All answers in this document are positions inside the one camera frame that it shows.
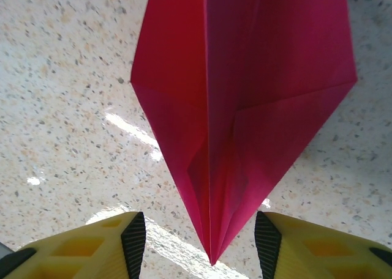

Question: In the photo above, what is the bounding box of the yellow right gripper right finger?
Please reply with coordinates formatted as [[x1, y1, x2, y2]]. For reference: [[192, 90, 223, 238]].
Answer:
[[254, 210, 392, 279]]

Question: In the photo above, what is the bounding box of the pink paper sheet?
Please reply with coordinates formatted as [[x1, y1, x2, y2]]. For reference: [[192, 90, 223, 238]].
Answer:
[[130, 0, 358, 267]]

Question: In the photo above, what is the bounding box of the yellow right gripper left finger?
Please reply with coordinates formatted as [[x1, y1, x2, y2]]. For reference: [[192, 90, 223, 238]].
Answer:
[[0, 211, 147, 279]]

